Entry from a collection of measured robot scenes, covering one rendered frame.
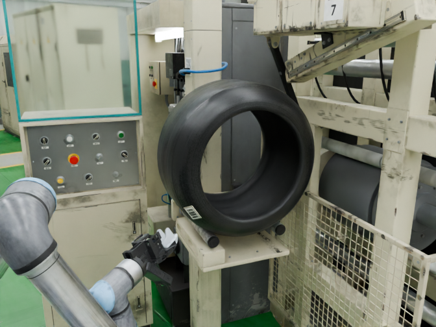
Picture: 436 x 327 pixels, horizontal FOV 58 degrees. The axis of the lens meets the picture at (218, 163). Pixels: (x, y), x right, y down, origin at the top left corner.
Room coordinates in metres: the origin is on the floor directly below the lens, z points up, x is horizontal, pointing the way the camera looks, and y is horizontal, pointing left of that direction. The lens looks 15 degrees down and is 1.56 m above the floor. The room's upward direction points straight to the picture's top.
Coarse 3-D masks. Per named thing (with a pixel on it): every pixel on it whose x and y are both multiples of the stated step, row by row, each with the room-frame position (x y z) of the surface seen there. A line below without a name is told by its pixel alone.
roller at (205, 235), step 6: (186, 216) 1.55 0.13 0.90; (192, 222) 1.48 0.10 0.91; (198, 228) 1.42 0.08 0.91; (204, 234) 1.36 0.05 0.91; (210, 234) 1.34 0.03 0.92; (204, 240) 1.34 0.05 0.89; (210, 240) 1.31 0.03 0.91; (216, 240) 1.32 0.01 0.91; (210, 246) 1.31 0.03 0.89; (216, 246) 1.32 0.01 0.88
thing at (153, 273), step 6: (150, 264) 1.01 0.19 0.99; (150, 270) 1.00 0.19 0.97; (156, 270) 1.02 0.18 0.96; (150, 276) 1.02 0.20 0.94; (156, 276) 1.01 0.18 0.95; (162, 276) 1.02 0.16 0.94; (168, 276) 1.04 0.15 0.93; (156, 282) 1.04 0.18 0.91; (162, 282) 1.03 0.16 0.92; (168, 282) 1.03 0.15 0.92
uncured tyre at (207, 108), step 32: (192, 96) 1.43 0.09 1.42; (224, 96) 1.33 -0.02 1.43; (256, 96) 1.35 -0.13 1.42; (288, 96) 1.44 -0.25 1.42; (192, 128) 1.28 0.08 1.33; (288, 128) 1.62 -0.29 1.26; (160, 160) 1.40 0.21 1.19; (192, 160) 1.26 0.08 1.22; (288, 160) 1.62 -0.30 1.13; (192, 192) 1.26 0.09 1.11; (256, 192) 1.64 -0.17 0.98; (288, 192) 1.42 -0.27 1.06; (224, 224) 1.30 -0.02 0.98; (256, 224) 1.35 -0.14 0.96
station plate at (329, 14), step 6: (330, 0) 1.28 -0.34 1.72; (336, 0) 1.26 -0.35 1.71; (342, 0) 1.23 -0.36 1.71; (324, 6) 1.31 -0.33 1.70; (330, 6) 1.28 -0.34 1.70; (336, 6) 1.25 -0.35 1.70; (342, 6) 1.23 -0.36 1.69; (324, 12) 1.30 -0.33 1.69; (330, 12) 1.28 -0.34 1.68; (336, 12) 1.25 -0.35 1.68; (342, 12) 1.23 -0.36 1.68; (324, 18) 1.30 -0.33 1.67; (330, 18) 1.28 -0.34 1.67; (336, 18) 1.25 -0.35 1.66; (342, 18) 1.22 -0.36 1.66
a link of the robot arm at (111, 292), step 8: (112, 272) 0.92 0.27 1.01; (120, 272) 0.92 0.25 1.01; (128, 272) 0.93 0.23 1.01; (104, 280) 0.89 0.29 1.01; (112, 280) 0.89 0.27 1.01; (120, 280) 0.90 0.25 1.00; (128, 280) 0.91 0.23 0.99; (96, 288) 0.86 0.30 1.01; (104, 288) 0.86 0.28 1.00; (112, 288) 0.87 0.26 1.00; (120, 288) 0.88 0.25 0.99; (128, 288) 0.91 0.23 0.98; (96, 296) 0.84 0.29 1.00; (104, 296) 0.85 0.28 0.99; (112, 296) 0.86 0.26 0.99; (120, 296) 0.88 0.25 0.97; (104, 304) 0.83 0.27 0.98; (112, 304) 0.85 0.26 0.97; (120, 304) 0.87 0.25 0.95; (112, 312) 0.86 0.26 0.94
